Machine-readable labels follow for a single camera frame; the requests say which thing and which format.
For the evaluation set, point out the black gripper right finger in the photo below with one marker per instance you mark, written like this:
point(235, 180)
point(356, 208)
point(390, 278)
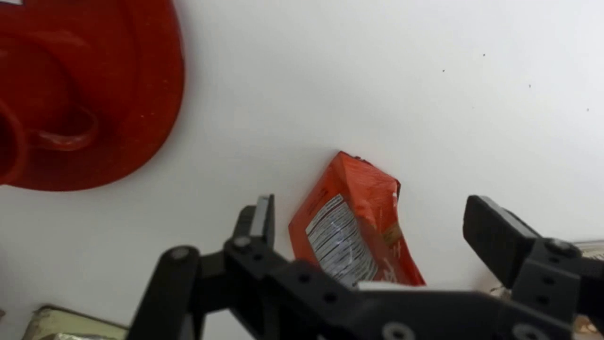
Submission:
point(503, 239)

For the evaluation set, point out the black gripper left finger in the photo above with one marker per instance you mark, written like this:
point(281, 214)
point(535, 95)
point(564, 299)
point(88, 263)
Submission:
point(252, 265)

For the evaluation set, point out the orange foil sachet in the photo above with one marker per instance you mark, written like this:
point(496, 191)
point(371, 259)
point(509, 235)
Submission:
point(360, 201)

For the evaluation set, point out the pale yellow packet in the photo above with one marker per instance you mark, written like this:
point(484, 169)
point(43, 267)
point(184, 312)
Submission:
point(69, 324)

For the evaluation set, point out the red saucer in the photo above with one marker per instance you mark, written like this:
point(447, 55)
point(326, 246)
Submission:
point(126, 63)

